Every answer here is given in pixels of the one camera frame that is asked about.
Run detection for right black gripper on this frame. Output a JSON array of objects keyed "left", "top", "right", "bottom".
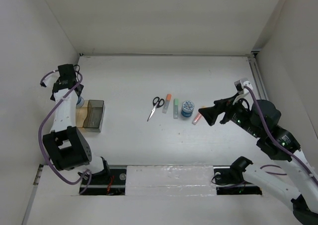
[{"left": 197, "top": 91, "right": 261, "bottom": 138}]

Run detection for orange capped marker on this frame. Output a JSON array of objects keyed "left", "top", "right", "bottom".
[{"left": 162, "top": 94, "right": 171, "bottom": 114}]

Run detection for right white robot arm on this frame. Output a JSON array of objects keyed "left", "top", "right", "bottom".
[{"left": 199, "top": 97, "right": 318, "bottom": 225}]

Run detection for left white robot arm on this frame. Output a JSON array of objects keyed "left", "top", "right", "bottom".
[{"left": 38, "top": 64, "right": 111, "bottom": 184}]

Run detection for yellow orange highlighter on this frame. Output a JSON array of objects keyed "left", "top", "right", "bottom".
[{"left": 192, "top": 112, "right": 202, "bottom": 125}]

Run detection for green capped marker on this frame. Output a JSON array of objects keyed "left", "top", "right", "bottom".
[{"left": 173, "top": 98, "right": 179, "bottom": 119}]

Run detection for grey smoked plastic container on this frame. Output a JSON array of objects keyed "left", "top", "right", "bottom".
[{"left": 82, "top": 100, "right": 105, "bottom": 133}]

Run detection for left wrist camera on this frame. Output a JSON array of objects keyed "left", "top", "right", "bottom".
[{"left": 40, "top": 70, "right": 59, "bottom": 88}]

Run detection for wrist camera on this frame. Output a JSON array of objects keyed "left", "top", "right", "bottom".
[
  {"left": 234, "top": 78, "right": 253, "bottom": 95},
  {"left": 40, "top": 70, "right": 59, "bottom": 88}
]

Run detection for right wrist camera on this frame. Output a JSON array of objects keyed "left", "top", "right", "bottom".
[{"left": 234, "top": 78, "right": 253, "bottom": 95}]

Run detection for aluminium rail right edge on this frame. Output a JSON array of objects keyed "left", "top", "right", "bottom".
[{"left": 247, "top": 51, "right": 269, "bottom": 100}]

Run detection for black handled scissors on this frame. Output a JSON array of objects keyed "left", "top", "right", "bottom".
[{"left": 147, "top": 96, "right": 164, "bottom": 122}]

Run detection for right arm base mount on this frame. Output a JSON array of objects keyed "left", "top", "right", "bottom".
[{"left": 211, "top": 156, "right": 262, "bottom": 195}]

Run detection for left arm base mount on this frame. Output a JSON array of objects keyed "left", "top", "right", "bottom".
[{"left": 79, "top": 165, "right": 127, "bottom": 196}]

